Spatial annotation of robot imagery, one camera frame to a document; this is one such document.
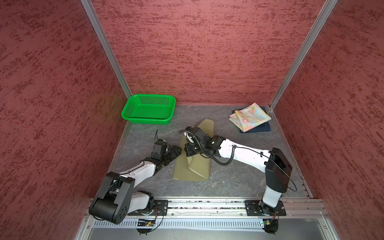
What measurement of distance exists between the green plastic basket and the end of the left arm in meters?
0.28

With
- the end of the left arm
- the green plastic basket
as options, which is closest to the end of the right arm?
the end of the left arm

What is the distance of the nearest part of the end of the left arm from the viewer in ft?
2.20

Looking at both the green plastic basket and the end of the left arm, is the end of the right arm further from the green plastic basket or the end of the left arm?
the green plastic basket

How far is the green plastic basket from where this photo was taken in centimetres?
107
